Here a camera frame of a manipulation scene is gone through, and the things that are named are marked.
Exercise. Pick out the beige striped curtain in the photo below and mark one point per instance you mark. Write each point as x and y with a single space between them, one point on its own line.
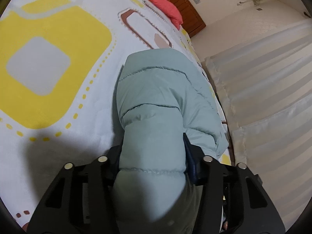
264 87

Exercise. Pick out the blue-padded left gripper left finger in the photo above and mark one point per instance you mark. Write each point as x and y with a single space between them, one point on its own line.
113 156

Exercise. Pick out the coral red pillow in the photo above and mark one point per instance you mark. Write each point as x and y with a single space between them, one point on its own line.
170 11

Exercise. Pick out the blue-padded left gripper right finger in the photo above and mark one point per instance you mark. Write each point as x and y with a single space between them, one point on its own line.
194 158

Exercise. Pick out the brown wooden headboard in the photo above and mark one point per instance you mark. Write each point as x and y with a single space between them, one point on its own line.
192 21

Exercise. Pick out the patterned white bed sheet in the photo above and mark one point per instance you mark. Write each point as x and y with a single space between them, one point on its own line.
60 61

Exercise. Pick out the light green puffer jacket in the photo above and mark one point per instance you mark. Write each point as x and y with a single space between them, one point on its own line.
162 97

